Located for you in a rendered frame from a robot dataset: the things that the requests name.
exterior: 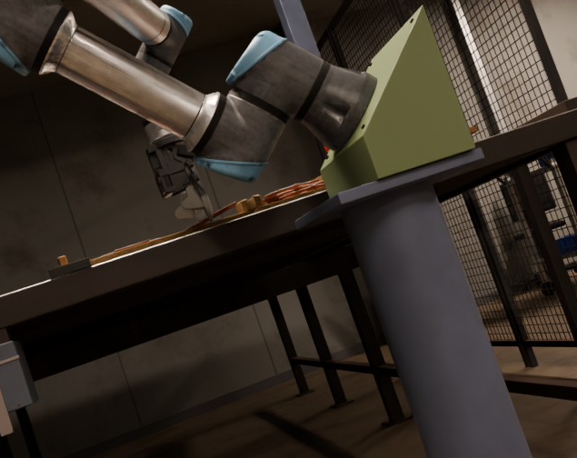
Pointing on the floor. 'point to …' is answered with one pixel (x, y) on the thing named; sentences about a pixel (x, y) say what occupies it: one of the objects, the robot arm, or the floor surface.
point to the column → (429, 312)
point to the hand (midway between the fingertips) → (209, 222)
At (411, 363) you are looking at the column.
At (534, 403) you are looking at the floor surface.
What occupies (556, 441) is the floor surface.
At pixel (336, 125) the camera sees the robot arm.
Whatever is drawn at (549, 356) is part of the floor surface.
